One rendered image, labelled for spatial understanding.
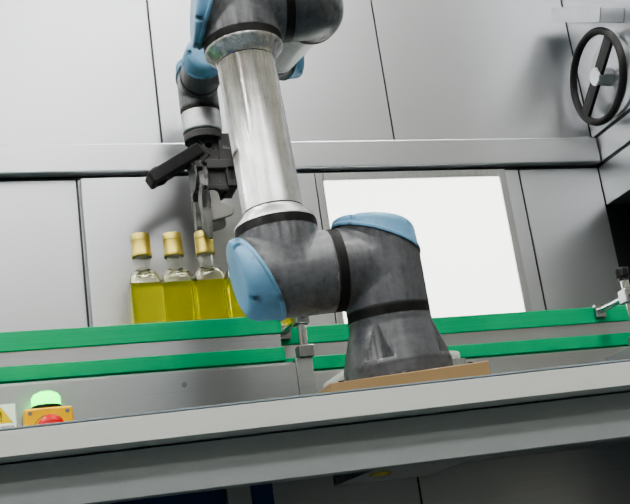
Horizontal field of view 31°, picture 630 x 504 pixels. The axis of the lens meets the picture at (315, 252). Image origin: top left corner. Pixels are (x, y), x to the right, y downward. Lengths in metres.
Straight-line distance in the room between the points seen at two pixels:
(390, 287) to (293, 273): 0.13
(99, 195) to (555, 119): 1.05
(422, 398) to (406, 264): 0.19
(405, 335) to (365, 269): 0.10
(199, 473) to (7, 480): 0.23
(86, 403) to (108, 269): 0.42
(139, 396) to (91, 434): 0.42
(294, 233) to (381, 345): 0.19
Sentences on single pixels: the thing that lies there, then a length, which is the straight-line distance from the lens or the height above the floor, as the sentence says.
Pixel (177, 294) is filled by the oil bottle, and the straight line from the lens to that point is 2.04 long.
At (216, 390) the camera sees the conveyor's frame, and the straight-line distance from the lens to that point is 1.87.
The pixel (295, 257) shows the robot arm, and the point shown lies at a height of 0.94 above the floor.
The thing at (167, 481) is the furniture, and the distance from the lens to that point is 1.48.
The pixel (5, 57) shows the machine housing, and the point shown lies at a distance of 2.37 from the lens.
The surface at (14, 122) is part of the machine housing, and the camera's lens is 2.31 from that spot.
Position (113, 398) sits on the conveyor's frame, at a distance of 1.84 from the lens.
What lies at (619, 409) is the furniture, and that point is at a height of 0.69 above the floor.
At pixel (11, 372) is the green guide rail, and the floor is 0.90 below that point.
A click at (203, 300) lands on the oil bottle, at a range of 2.04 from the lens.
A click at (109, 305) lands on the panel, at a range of 2.17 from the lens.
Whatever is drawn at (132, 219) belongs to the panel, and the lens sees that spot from 2.22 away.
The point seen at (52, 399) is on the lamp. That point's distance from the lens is 1.78.
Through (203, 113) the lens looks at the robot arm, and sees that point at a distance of 2.16.
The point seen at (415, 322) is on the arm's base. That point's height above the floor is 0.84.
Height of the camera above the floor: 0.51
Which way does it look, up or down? 16 degrees up
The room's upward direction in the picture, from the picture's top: 8 degrees counter-clockwise
